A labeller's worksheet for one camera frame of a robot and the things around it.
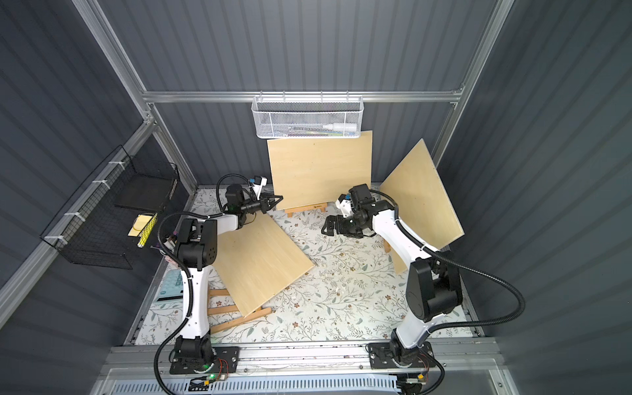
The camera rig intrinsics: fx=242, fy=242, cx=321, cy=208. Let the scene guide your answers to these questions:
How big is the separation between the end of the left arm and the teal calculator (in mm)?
323

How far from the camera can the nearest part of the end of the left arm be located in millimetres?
902

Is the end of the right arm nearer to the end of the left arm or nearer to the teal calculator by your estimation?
the end of the left arm

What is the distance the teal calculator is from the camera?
0.86 metres
